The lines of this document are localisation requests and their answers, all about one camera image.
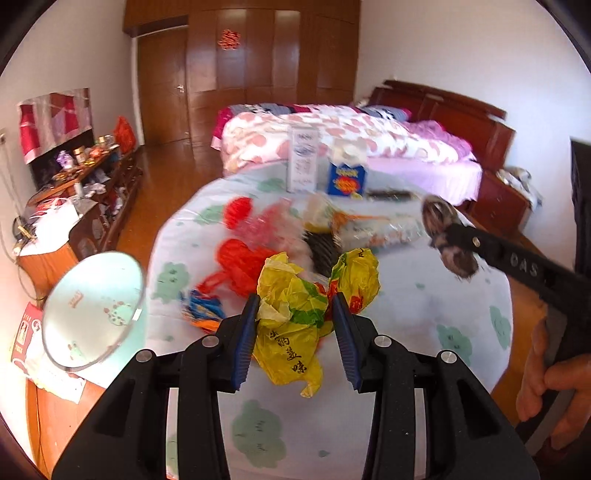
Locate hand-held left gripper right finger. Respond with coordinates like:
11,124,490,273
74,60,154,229
332,292,541,480

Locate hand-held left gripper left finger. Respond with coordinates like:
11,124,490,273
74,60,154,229
52,294,262,480

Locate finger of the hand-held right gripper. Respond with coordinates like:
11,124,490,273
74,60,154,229
448,220,506,271

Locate brown patterned wrapper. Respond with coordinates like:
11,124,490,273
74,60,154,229
422,195,479,280

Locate red plastic bag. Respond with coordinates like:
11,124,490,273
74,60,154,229
198,237,278,301

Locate orange and clear wrapper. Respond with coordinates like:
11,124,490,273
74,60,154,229
332,210,428,252

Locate white enamel basin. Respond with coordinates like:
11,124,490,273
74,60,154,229
41,251,145,372

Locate person's right hand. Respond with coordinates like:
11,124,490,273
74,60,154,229
516,318,591,452

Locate wooden nightstand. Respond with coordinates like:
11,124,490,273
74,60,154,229
470,168,533,241

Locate blue and orange wrapper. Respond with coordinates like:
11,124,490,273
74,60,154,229
179,288,223,334

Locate cloud print tablecloth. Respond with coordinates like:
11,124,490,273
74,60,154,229
145,164,514,480

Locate pink bed sheet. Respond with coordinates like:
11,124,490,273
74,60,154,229
369,156,484,206

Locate crumpled grey cloth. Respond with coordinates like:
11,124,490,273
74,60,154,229
497,167,544,211

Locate dark flat packets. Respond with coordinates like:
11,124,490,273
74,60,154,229
367,188,414,204

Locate dark striped wrapper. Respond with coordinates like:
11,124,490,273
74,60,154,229
302,231,345,278

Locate red bubble wrap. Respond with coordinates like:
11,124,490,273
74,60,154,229
240,198,306,259

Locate dark wooden headboard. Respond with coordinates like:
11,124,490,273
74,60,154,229
368,79,517,172

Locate red mesh ball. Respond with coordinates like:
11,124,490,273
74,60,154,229
224,196,254,232

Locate pale yellow plastic bag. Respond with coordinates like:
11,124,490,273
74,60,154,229
302,194,342,234

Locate blue drink carton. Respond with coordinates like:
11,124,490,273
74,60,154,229
327,138,369,198

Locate white milk carton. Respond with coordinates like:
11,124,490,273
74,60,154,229
286,126,319,193

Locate wooden television stand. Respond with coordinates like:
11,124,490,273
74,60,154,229
28,147,145,259

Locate pink spotted quilt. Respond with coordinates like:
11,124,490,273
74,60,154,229
222,111,476,175

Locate small wooden cabinet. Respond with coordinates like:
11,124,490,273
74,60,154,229
17,203,95,306

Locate red and white carton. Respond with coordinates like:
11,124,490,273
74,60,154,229
11,302,46,371

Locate white flat box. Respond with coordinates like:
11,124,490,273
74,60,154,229
22,198,85,256

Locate dark patterned blanket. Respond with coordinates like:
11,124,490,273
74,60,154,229
217,103,413,121

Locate red shopping bag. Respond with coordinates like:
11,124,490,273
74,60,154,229
113,115,138,156

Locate assorted small trinkets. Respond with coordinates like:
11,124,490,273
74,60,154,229
51,134,122,204

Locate black television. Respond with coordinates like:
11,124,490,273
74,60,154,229
30,128,99,186

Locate wooden door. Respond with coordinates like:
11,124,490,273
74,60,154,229
137,27,190,147

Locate wooden wardrobe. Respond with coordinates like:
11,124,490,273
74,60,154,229
124,0,361,141

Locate red and white cloth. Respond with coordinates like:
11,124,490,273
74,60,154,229
17,88,93,165

